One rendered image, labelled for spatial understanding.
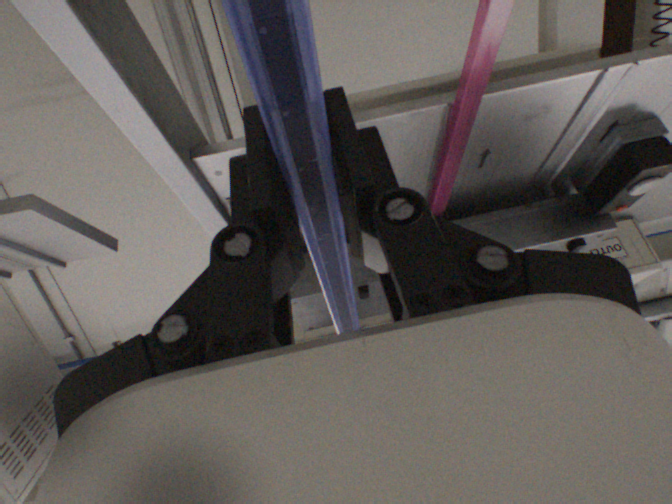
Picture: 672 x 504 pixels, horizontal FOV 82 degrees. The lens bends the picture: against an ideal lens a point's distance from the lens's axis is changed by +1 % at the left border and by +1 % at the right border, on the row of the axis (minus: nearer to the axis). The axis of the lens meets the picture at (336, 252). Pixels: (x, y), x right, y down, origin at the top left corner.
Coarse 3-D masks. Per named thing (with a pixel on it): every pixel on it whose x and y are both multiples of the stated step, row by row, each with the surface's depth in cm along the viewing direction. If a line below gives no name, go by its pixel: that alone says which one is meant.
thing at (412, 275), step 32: (384, 192) 9; (416, 192) 9; (384, 224) 8; (416, 224) 8; (384, 256) 8; (416, 256) 8; (448, 256) 8; (384, 288) 10; (416, 288) 7; (448, 288) 7
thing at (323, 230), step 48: (240, 0) 6; (288, 0) 6; (240, 48) 7; (288, 48) 7; (288, 96) 8; (288, 144) 9; (288, 192) 11; (336, 192) 11; (336, 240) 13; (336, 288) 17
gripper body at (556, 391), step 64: (448, 320) 6; (512, 320) 6; (576, 320) 6; (640, 320) 6; (192, 384) 6; (256, 384) 6; (320, 384) 6; (384, 384) 6; (448, 384) 5; (512, 384) 5; (576, 384) 5; (640, 384) 5; (64, 448) 6; (128, 448) 6; (192, 448) 5; (256, 448) 5; (320, 448) 5; (384, 448) 5; (448, 448) 5; (512, 448) 5; (576, 448) 5; (640, 448) 5
